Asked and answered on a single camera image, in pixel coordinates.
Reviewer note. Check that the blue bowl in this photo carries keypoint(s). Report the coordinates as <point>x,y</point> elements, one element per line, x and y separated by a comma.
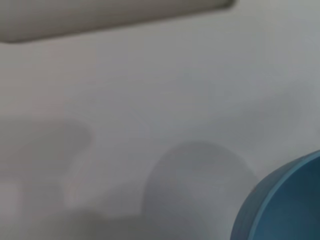
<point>287,205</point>

